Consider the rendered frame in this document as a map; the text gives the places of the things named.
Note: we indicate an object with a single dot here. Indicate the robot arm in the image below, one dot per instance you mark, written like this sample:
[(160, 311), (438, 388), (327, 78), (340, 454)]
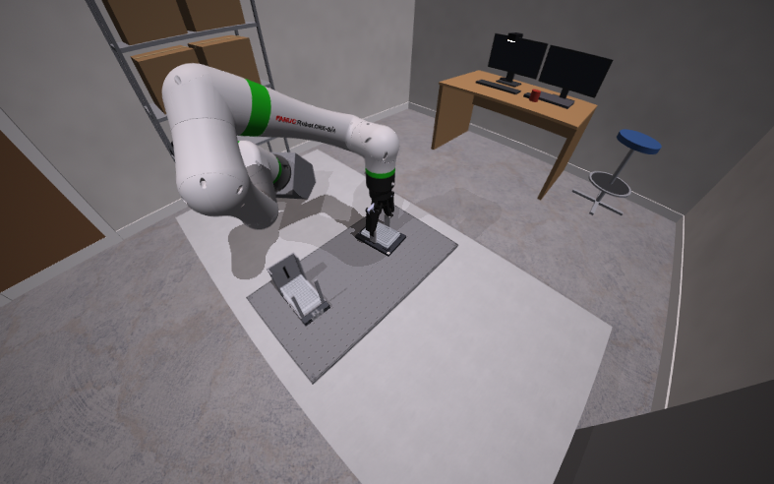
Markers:
[(205, 105)]

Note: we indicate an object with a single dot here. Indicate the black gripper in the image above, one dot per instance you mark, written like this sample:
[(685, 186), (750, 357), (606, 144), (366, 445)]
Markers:
[(380, 201)]

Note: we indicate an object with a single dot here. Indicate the grey stack rack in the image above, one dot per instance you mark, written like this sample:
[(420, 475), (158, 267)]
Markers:
[(286, 270)]

